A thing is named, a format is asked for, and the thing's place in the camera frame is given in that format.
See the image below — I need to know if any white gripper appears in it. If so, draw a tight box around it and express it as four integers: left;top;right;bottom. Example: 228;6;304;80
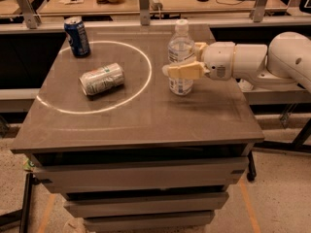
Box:
162;42;235;81

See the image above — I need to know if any clear plastic water bottle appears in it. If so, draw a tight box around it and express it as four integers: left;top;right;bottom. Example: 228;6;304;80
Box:
168;19;194;96

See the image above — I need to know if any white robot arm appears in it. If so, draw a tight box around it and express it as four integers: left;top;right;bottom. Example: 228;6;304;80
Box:
162;32;311;91

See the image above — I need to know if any left sanitizer bottle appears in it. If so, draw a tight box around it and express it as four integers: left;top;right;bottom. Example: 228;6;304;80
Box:
239;79;254;91

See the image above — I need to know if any white power strip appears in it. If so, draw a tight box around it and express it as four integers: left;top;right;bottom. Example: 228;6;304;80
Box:
149;0;162;11

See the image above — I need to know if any silver green soda can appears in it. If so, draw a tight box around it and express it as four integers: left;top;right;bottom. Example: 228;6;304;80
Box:
79;63;124;96

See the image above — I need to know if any grey drawer cabinet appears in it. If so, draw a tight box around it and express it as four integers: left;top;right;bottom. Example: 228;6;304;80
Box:
12;25;263;233

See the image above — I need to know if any blue soda can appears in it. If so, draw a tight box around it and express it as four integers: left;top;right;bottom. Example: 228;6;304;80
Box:
64;17;90;57

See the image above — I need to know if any middle metal bracket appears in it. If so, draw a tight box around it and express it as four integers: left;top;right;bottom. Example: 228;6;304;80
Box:
139;0;150;26

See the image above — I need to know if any metal bracket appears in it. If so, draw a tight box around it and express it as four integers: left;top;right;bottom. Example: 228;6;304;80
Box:
16;0;41;29
139;0;150;26
250;0;268;22

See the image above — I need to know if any right metal bracket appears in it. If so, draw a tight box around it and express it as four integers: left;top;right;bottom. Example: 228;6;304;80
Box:
250;0;268;22

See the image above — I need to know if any black metal stand frame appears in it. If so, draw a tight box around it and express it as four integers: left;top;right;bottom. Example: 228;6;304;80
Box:
251;103;311;153

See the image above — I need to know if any left metal bracket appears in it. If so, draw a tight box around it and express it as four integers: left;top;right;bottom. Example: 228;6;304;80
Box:
16;0;41;29

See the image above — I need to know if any black floor frame left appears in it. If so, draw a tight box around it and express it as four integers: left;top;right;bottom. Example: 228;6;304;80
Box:
0;173;35;233

